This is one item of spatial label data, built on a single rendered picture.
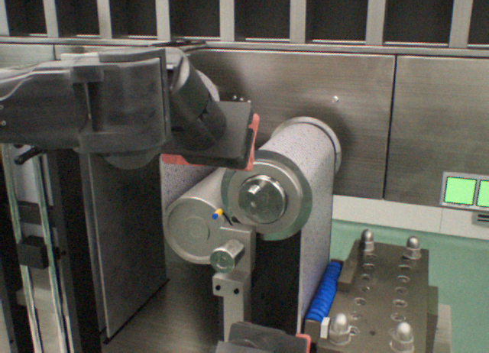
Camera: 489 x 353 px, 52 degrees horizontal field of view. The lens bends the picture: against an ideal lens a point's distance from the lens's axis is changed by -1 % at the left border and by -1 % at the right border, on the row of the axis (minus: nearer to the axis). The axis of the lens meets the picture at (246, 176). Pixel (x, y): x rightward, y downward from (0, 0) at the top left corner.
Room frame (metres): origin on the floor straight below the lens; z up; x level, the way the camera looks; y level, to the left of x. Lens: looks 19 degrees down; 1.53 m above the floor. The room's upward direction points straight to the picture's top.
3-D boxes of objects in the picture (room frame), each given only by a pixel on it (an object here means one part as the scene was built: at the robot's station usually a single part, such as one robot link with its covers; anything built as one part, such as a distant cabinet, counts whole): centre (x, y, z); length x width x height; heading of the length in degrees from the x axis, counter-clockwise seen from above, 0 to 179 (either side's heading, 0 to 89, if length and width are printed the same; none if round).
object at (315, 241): (0.81, -0.13, 1.12); 0.23 x 0.01 x 0.18; 160
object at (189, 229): (0.87, 0.04, 1.17); 0.26 x 0.12 x 0.12; 160
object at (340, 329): (0.67, -0.15, 1.05); 0.04 x 0.04 x 0.04
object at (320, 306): (0.80, -0.15, 1.03); 0.21 x 0.04 x 0.03; 160
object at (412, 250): (0.94, -0.35, 1.05); 0.04 x 0.04 x 0.04
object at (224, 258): (0.66, 0.03, 1.18); 0.04 x 0.02 x 0.04; 70
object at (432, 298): (0.79, -0.34, 0.96); 0.10 x 0.03 x 0.11; 160
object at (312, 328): (0.80, -0.15, 1.01); 0.23 x 0.03 x 0.05; 160
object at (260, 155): (0.72, -0.03, 1.25); 0.15 x 0.01 x 0.15; 70
